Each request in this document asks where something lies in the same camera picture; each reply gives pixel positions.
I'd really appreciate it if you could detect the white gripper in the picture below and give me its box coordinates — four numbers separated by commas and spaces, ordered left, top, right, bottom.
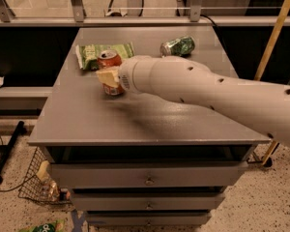
96, 56, 155, 94

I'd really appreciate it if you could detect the red coke can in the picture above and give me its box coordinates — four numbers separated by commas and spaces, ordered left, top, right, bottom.
98, 49, 124, 96

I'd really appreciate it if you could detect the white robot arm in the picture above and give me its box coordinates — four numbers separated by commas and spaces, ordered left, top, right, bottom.
97, 56, 290, 148

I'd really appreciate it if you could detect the green soda can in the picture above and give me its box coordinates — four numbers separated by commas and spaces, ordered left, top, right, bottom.
159, 36, 195, 57

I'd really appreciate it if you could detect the green chip bag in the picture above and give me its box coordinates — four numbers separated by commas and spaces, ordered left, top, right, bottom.
75, 43, 134, 71

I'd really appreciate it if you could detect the grey drawer cabinet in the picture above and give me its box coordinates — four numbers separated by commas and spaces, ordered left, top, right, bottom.
27, 26, 271, 228

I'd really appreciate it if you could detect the top grey drawer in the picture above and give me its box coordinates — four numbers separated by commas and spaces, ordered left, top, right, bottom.
49, 161, 247, 189

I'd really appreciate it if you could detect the grey drawer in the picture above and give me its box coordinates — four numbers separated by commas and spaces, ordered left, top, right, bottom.
72, 192, 225, 211
49, 161, 247, 189
85, 213, 211, 226

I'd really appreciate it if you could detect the middle grey drawer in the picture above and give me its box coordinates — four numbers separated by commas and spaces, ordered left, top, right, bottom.
72, 192, 225, 211

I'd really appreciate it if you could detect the bottom grey drawer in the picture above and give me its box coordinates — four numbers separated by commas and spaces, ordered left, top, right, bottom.
85, 213, 211, 226

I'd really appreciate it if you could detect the black metal stand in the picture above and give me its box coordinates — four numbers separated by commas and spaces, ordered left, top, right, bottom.
0, 121, 26, 184

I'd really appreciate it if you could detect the green bag on floor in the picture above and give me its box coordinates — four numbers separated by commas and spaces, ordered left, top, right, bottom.
18, 219, 65, 232

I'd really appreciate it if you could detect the metal railing frame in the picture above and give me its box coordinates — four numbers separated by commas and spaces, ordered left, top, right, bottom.
0, 0, 290, 27

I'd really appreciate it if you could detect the wire basket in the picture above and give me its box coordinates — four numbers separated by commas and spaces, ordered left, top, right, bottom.
18, 148, 71, 206

